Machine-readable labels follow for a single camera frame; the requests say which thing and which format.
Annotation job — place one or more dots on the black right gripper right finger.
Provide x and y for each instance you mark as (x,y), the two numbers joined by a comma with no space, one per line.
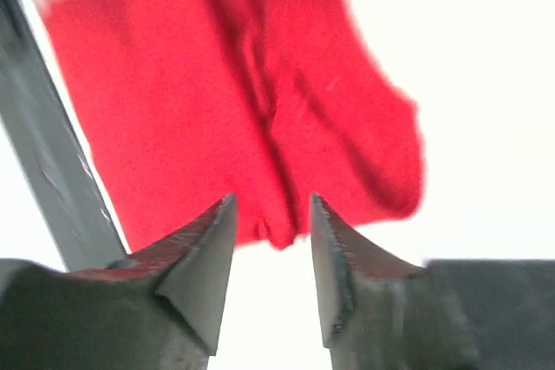
(378,311)

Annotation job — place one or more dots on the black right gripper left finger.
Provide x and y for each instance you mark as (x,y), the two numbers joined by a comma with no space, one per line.
(158,308)

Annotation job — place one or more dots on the red t shirt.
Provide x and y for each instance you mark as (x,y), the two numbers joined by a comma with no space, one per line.
(184,101)

